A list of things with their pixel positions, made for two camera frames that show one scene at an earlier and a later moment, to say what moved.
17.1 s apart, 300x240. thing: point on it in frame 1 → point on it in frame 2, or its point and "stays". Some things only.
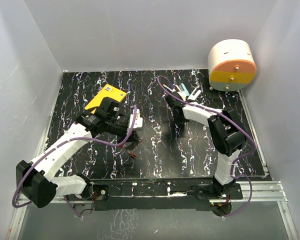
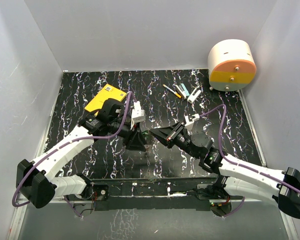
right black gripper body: x=179 y=120 → x=182 y=141
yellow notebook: x=108 y=91 stays
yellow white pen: x=167 y=87 stays
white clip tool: x=192 y=97 stays
